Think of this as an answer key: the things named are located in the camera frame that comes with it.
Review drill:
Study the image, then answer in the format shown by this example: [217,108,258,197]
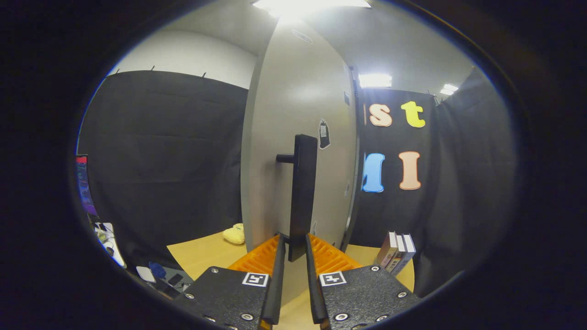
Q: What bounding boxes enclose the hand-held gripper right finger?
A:
[305,233,421,330]

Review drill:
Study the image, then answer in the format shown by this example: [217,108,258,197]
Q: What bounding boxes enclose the yellow plush toy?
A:
[222,223,245,245]

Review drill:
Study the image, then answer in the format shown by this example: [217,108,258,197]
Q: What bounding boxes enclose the book with tan cover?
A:
[388,234,408,273]

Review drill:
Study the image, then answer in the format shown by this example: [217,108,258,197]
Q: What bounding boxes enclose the computer monitor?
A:
[76,156,99,217]

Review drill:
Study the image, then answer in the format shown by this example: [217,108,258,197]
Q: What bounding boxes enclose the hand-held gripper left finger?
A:
[183,234,287,330]

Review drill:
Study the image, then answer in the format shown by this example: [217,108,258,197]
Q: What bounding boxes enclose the black door handle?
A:
[276,134,318,263]

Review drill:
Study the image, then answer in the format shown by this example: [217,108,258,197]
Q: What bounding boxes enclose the white side desk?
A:
[94,222,127,269]

